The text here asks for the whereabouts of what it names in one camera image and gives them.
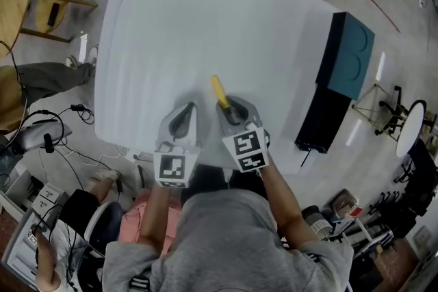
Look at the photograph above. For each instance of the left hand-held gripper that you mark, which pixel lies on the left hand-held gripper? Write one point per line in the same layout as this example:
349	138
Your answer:
174	165

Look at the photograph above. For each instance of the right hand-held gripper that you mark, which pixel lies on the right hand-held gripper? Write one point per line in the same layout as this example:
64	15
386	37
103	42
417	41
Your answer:
248	150

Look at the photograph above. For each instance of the teal box container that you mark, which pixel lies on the teal box container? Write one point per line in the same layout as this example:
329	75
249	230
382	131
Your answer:
349	54

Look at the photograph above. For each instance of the person's right forearm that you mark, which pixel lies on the person's right forearm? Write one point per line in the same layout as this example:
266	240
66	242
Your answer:
287	205

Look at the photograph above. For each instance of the person's left forearm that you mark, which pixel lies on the person's left forearm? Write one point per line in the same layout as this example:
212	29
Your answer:
159	215

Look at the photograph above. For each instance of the black box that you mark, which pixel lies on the black box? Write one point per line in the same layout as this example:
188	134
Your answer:
323	119

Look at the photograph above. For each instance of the person's pink trousers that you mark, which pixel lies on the person's pink trousers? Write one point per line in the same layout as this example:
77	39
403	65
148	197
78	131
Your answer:
137	222

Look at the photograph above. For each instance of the white round stool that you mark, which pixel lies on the white round stool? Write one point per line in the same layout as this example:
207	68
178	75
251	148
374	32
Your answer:
102	225

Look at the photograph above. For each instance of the person's grey shirt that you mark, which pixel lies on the person's grey shirt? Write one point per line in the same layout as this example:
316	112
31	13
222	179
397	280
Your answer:
226	249

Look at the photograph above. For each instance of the grey padded seat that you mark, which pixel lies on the grey padded seat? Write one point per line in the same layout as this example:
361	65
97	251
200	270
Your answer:
37	136

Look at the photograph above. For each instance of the black office chair base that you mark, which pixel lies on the black office chair base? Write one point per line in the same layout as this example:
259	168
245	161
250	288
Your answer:
393	113

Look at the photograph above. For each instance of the black phone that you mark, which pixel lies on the black phone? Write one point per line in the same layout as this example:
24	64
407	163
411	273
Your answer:
53	14

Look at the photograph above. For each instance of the round white table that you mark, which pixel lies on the round white table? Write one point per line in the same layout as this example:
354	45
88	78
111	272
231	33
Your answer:
410	128

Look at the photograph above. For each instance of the wooden chair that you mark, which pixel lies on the wooden chair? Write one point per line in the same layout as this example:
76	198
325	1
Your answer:
51	7

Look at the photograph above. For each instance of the round wooden table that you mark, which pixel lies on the round wooden table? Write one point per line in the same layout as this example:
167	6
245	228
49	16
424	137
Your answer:
12	7

